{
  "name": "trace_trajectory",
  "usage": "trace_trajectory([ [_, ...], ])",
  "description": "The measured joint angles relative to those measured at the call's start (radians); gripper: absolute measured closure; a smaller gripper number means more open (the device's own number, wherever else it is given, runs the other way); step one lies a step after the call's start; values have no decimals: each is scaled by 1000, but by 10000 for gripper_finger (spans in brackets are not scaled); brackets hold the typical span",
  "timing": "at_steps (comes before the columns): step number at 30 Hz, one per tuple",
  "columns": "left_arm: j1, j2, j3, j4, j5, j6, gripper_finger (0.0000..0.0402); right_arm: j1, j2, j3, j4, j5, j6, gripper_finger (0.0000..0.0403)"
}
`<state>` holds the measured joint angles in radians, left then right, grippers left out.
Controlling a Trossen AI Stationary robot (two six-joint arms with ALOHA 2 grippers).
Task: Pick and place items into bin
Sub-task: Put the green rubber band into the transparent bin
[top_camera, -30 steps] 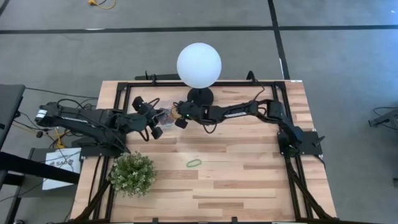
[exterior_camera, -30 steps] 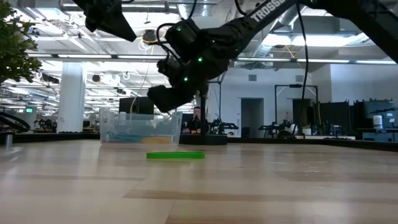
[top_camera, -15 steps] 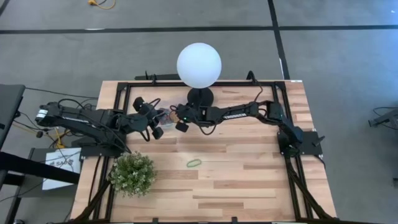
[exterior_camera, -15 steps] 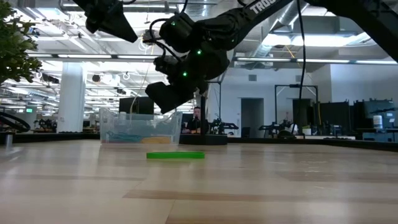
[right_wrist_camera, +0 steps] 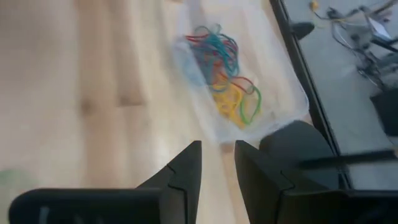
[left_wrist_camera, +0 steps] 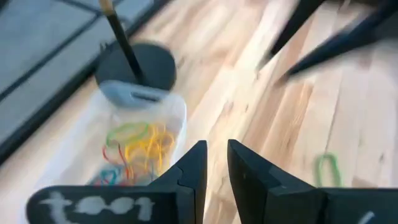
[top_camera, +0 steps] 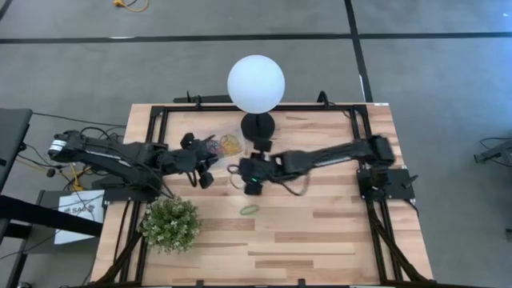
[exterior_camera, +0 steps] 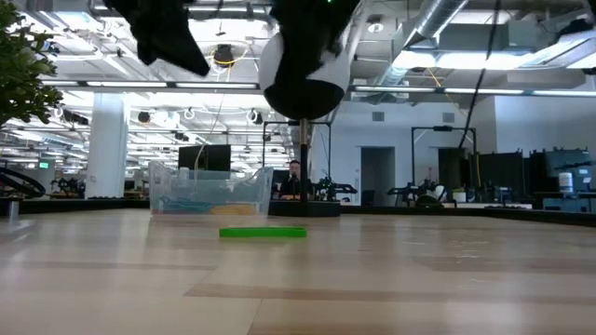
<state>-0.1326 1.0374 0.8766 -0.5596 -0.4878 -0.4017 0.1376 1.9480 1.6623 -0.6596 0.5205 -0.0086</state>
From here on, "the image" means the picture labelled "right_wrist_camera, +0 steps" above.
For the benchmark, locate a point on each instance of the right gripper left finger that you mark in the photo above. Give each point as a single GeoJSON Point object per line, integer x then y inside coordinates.
{"type": "Point", "coordinates": [183, 186]}

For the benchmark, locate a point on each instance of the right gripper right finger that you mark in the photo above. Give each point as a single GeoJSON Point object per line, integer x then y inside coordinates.
{"type": "Point", "coordinates": [261, 186]}

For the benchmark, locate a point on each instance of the yellow rubber band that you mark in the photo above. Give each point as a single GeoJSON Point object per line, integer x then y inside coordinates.
{"type": "Point", "coordinates": [233, 119]}
{"type": "Point", "coordinates": [227, 102]}

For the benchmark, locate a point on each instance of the green rubber band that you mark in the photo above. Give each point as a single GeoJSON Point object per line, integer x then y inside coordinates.
{"type": "Point", "coordinates": [258, 102]}

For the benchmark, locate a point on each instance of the red rubber band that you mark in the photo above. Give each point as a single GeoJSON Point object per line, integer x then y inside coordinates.
{"type": "Point", "coordinates": [199, 38]}
{"type": "Point", "coordinates": [245, 81]}

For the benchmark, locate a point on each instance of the blue rubber band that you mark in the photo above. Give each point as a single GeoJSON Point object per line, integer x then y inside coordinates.
{"type": "Point", "coordinates": [220, 46]}

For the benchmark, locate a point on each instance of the clear plastic bin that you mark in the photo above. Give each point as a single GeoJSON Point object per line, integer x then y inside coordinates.
{"type": "Point", "coordinates": [273, 62]}

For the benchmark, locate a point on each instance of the black box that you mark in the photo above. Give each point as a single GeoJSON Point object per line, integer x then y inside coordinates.
{"type": "Point", "coordinates": [387, 112]}

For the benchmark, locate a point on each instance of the black frame clamp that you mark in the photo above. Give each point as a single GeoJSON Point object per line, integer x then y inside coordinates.
{"type": "Point", "coordinates": [301, 29]}

